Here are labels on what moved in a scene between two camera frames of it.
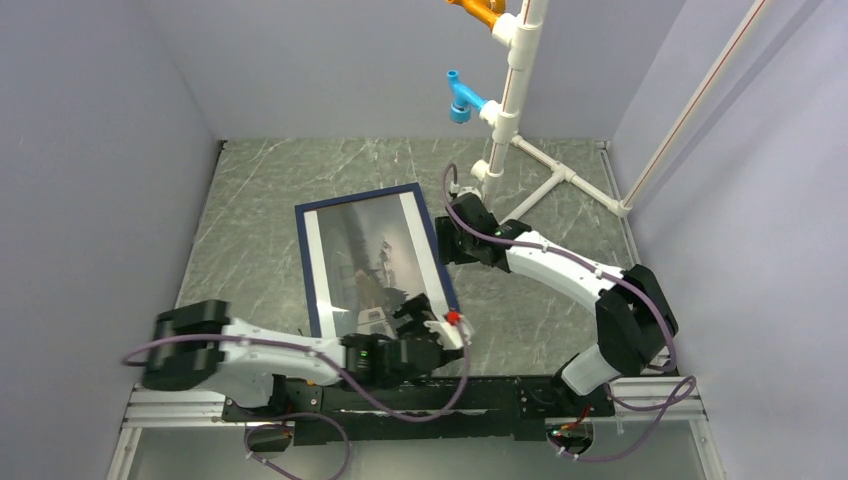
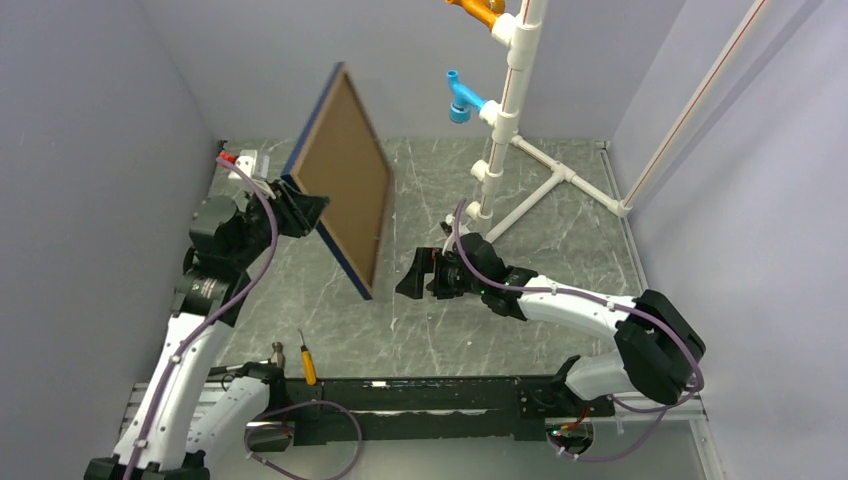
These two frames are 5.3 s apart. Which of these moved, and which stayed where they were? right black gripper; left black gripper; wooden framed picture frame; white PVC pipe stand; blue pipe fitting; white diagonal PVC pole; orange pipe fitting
Moved: right black gripper; wooden framed picture frame; left black gripper
Stayed: white PVC pipe stand; orange pipe fitting; white diagonal PVC pole; blue pipe fitting
